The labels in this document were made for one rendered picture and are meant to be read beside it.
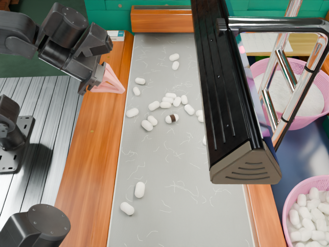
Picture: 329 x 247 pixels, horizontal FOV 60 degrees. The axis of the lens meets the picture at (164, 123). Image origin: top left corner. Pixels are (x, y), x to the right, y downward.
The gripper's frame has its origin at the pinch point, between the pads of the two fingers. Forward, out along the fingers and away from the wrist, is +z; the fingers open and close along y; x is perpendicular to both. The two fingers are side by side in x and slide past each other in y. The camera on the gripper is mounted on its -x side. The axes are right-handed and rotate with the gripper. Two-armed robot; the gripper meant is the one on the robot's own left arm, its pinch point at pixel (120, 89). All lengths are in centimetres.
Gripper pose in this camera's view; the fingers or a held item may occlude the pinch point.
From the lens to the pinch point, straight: 71.9
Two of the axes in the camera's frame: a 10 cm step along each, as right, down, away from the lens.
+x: -6.5, 4.9, 5.8
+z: 7.6, 4.2, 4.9
